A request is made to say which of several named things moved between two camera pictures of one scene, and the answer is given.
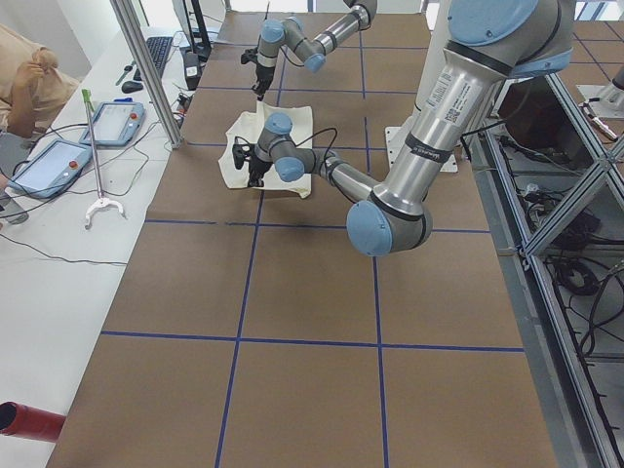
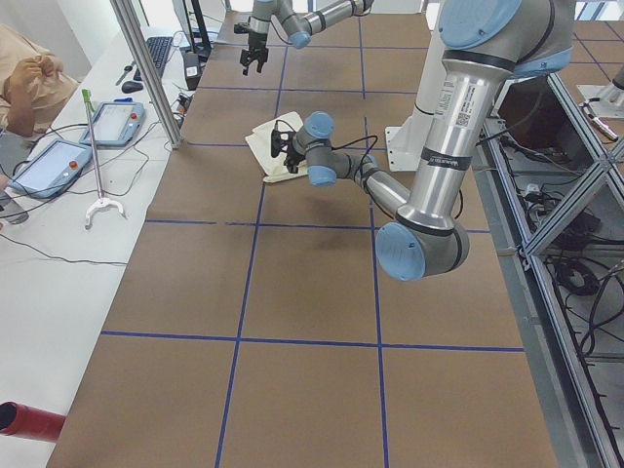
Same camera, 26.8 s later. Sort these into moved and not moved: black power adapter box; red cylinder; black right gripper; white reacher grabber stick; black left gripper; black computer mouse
Moved: black right gripper; black left gripper
Not moved: white reacher grabber stick; red cylinder; black computer mouse; black power adapter box
